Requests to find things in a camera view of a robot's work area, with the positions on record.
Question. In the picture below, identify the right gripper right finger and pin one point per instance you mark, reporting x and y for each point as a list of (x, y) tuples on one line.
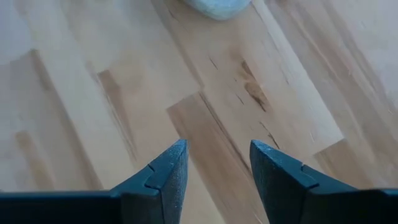
[(289, 189)]

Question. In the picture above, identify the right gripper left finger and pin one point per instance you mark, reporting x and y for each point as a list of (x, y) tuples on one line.
[(161, 186)]

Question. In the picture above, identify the clear plastic container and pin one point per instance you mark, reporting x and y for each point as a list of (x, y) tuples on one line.
[(217, 7)]

